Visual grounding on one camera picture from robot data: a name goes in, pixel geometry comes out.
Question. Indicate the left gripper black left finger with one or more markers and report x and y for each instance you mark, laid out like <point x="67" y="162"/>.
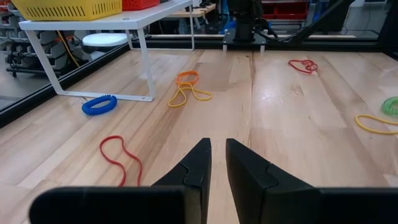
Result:
<point x="186" y="202"/>

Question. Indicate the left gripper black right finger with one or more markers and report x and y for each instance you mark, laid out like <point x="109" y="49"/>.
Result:
<point x="273" y="202"/>

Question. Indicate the red plastic mesh basket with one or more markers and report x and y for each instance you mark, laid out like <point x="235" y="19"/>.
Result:
<point x="140" y="3"/>

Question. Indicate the yellow plastic mesh basket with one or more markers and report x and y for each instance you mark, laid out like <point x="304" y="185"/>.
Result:
<point x="62" y="9"/>

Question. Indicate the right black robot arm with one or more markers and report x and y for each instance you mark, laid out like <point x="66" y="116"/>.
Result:
<point x="245" y="18"/>

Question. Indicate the wooden desk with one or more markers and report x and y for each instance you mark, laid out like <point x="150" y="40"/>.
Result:
<point x="192" y="13"/>

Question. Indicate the red rubber band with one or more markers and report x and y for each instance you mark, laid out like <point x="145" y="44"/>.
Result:
<point x="101" y="148"/>
<point x="308" y="65"/>

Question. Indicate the long yellow rubber band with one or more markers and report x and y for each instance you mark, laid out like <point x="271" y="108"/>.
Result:
<point x="357" y="120"/>

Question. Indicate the orange rubber band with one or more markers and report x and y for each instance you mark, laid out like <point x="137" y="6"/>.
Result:
<point x="187" y="72"/>

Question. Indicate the blue spiral wrist coil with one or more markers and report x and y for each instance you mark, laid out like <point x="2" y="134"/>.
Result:
<point x="93" y="108"/>

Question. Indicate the green spiral wrist coil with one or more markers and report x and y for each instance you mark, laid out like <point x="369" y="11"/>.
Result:
<point x="391" y="107"/>

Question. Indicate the white trash bin black liner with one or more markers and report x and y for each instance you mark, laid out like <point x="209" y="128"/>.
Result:
<point x="104" y="39"/>

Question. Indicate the white perforated metal shelf riser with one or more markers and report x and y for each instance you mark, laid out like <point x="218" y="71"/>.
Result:
<point x="124" y="21"/>

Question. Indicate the red bin shelf rack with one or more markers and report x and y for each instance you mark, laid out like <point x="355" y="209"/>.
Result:
<point x="286" y="11"/>

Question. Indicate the grey parts bin rack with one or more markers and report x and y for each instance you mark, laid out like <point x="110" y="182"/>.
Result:
<point x="15" y="46"/>

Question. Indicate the black aluminium table frame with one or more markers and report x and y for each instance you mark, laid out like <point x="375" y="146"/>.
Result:
<point x="311" y="46"/>

